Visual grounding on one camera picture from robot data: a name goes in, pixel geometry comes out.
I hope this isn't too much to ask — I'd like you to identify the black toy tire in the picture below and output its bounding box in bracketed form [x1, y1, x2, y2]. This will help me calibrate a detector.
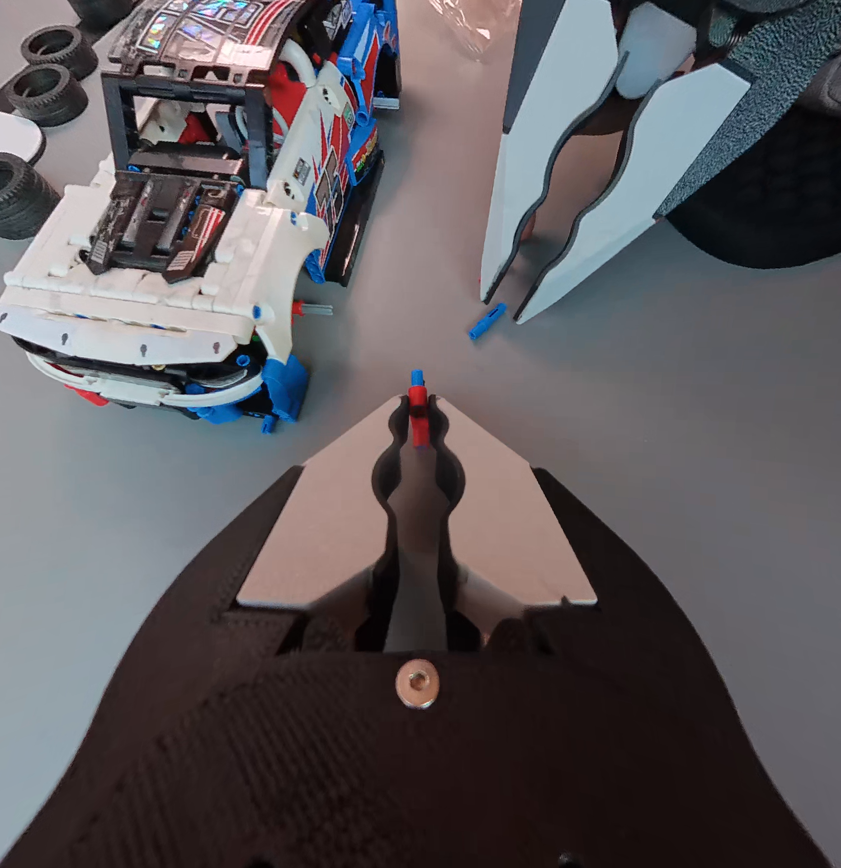
[0, 152, 62, 240]
[5, 64, 89, 128]
[71, 0, 137, 29]
[20, 26, 99, 81]

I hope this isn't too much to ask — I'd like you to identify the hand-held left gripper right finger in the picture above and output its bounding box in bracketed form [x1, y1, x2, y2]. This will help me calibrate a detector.
[427, 395, 598, 652]

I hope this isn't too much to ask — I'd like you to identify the red angled brick piece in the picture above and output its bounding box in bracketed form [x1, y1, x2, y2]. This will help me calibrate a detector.
[407, 385, 431, 450]

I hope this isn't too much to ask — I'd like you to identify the white desk stand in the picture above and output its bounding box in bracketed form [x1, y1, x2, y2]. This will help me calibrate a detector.
[0, 108, 45, 167]

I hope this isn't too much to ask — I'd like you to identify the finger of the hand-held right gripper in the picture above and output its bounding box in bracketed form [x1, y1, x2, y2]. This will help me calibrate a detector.
[479, 0, 629, 304]
[513, 8, 752, 325]

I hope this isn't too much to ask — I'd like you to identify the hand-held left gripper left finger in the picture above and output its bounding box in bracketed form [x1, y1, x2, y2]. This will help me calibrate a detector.
[236, 395, 413, 652]

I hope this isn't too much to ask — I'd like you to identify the toy brick race car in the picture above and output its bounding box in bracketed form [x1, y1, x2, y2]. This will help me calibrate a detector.
[0, 0, 402, 435]

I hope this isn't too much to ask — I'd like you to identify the clear plastic bag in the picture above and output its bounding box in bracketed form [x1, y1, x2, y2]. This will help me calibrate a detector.
[427, 0, 523, 65]

